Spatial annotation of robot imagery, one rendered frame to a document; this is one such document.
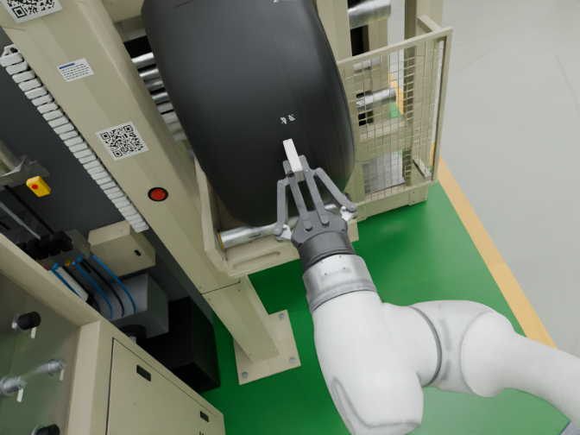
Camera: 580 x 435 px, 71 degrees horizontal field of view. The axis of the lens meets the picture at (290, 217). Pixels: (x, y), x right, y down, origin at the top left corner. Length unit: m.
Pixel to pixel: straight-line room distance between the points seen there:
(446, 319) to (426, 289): 1.37
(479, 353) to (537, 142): 2.15
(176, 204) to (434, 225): 1.43
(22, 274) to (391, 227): 1.63
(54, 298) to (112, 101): 0.43
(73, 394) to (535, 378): 0.84
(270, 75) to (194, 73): 0.12
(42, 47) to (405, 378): 0.73
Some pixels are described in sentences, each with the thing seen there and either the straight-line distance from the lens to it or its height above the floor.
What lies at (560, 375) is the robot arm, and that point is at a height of 1.25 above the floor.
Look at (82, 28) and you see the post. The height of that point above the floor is 1.44.
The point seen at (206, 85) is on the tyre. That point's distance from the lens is 0.68.
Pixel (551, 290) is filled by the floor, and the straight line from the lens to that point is 2.03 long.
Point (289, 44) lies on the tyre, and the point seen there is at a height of 1.36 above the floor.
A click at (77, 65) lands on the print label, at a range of 0.82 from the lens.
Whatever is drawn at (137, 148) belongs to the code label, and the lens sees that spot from 0.91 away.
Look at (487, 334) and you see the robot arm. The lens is 0.55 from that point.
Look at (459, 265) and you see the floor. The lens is 2.00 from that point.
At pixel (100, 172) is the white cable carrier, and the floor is 1.16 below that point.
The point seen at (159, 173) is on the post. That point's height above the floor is 1.12.
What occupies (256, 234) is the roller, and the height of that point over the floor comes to 0.91.
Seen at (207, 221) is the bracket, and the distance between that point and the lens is 1.03.
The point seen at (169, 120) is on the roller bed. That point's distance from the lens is 1.34.
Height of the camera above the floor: 1.67
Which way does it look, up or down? 49 degrees down
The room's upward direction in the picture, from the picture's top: 18 degrees counter-clockwise
